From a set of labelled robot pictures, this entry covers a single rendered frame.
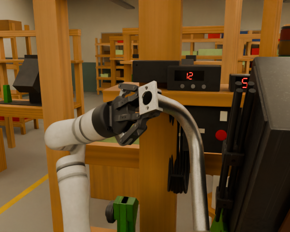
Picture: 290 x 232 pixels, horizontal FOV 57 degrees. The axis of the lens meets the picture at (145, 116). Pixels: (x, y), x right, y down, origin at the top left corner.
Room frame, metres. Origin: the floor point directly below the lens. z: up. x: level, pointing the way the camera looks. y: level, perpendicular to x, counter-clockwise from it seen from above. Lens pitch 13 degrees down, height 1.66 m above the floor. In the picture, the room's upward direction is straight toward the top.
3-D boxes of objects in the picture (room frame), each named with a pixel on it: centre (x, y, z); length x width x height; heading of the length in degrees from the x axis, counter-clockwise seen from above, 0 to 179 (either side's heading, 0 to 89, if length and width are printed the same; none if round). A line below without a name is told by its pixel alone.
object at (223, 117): (0.84, -0.21, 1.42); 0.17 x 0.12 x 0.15; 78
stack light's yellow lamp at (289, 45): (0.89, -0.46, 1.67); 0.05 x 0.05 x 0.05
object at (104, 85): (10.57, 0.42, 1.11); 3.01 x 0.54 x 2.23; 76
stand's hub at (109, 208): (0.83, 0.12, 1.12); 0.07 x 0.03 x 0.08; 168
